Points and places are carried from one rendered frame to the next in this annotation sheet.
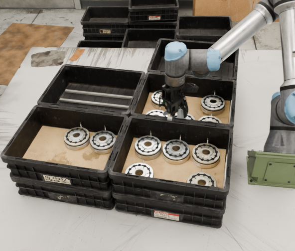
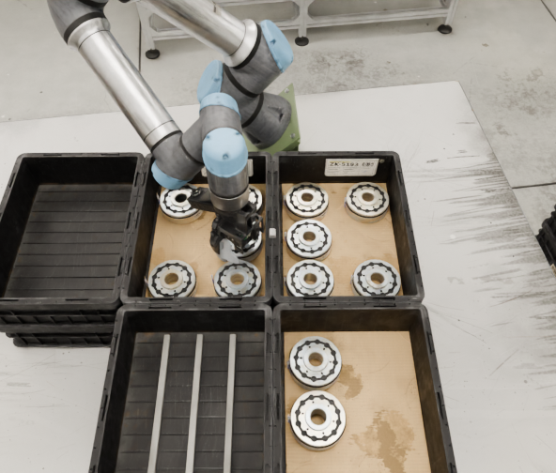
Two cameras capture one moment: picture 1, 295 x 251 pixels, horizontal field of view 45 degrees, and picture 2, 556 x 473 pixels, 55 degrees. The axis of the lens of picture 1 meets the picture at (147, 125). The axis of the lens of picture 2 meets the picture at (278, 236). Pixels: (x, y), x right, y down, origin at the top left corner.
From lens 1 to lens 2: 1.27 m
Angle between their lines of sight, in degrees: 63
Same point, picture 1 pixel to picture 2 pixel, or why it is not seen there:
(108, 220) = not seen: hidden behind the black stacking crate
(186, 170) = (337, 227)
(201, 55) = (231, 114)
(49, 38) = not seen: outside the picture
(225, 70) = (66, 195)
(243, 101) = not seen: hidden behind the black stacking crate
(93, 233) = (449, 366)
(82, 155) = (350, 397)
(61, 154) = (362, 442)
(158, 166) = (340, 265)
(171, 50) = (240, 145)
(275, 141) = (274, 117)
